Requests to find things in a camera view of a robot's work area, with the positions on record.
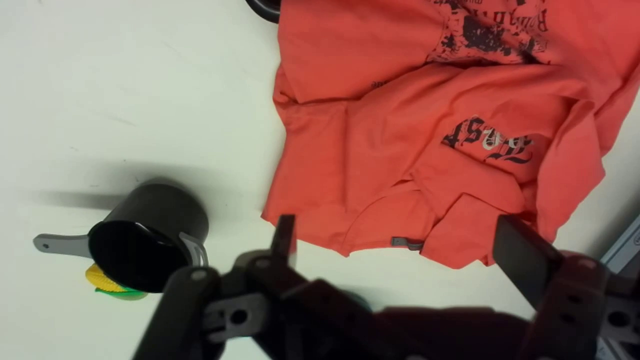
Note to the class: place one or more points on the grey metal frame rail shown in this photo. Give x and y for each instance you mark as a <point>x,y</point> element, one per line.
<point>625,250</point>

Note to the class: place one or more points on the black round object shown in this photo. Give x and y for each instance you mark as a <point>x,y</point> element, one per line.
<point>265,7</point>

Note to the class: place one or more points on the green disc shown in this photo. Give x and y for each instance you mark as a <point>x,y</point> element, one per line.
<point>122,295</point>

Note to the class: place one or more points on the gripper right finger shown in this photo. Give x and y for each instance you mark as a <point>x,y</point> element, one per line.
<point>555,280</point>

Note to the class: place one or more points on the orange printed t-shirt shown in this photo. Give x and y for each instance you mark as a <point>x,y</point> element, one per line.
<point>400,125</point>

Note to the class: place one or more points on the yellow ridged disc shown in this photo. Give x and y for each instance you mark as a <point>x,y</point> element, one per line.
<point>102,280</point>

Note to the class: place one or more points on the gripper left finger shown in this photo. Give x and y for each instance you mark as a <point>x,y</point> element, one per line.
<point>280,295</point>

